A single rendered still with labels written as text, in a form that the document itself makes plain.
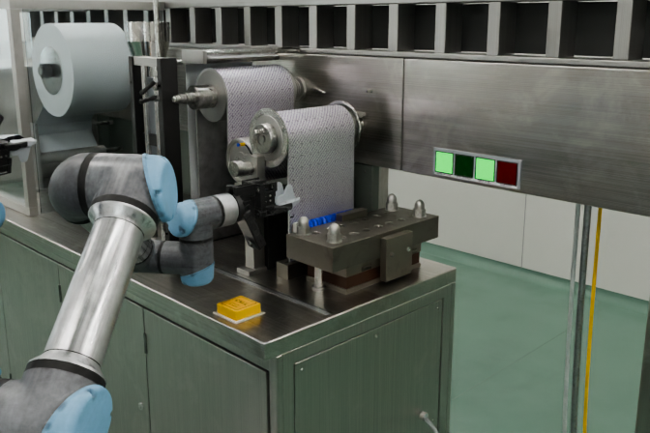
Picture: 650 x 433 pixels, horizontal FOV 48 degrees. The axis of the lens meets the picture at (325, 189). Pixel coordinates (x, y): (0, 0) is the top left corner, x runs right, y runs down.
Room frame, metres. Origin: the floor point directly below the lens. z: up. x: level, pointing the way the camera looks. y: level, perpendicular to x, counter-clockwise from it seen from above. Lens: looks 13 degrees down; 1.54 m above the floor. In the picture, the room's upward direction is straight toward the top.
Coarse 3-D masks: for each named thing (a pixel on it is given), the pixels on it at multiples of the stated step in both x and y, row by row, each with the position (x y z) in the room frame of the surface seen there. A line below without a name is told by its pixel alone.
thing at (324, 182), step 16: (288, 160) 1.74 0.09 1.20; (304, 160) 1.78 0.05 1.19; (320, 160) 1.82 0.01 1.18; (336, 160) 1.86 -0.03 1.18; (352, 160) 1.90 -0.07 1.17; (288, 176) 1.74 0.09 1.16; (304, 176) 1.78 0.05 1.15; (320, 176) 1.82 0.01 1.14; (336, 176) 1.86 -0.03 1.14; (352, 176) 1.90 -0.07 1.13; (304, 192) 1.78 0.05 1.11; (320, 192) 1.82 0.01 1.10; (336, 192) 1.86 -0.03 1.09; (352, 192) 1.90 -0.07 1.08; (304, 208) 1.77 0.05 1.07; (320, 208) 1.82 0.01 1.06; (336, 208) 1.86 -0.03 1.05; (352, 208) 1.90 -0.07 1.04; (288, 224) 1.74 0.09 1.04
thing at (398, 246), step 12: (384, 240) 1.67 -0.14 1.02; (396, 240) 1.69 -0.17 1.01; (408, 240) 1.73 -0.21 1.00; (384, 252) 1.67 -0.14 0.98; (396, 252) 1.69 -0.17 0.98; (408, 252) 1.73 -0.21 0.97; (384, 264) 1.67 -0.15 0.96; (396, 264) 1.70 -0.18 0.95; (408, 264) 1.73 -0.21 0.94; (384, 276) 1.67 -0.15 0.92; (396, 276) 1.70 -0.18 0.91
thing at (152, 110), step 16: (144, 64) 1.94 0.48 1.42; (160, 64) 1.88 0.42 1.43; (176, 64) 1.91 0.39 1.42; (144, 80) 1.96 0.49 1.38; (160, 80) 1.88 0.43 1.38; (176, 80) 1.91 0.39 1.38; (144, 96) 1.96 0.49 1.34; (160, 96) 1.88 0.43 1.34; (144, 112) 1.96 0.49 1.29; (160, 112) 1.89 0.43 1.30; (176, 112) 1.91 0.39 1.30; (144, 128) 1.96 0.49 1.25; (160, 128) 1.92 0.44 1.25; (176, 128) 1.91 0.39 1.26; (144, 144) 2.00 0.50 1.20; (160, 144) 1.92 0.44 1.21; (176, 144) 1.90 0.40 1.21; (176, 160) 1.90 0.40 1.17; (176, 176) 1.90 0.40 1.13; (176, 240) 1.89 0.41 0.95
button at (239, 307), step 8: (240, 296) 1.54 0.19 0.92; (224, 304) 1.49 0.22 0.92; (232, 304) 1.49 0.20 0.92; (240, 304) 1.49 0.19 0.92; (248, 304) 1.49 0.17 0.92; (256, 304) 1.49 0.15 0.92; (224, 312) 1.48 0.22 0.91; (232, 312) 1.46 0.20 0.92; (240, 312) 1.46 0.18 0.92; (248, 312) 1.48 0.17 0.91; (256, 312) 1.49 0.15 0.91
